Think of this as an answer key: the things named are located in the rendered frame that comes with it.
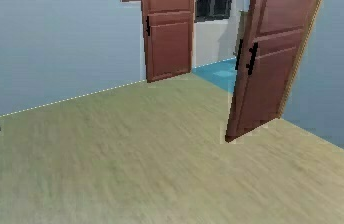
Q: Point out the reddish brown room door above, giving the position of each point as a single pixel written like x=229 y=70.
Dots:
x=266 y=76
x=168 y=43

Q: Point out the dark framed window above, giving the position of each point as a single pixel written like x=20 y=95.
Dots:
x=212 y=8

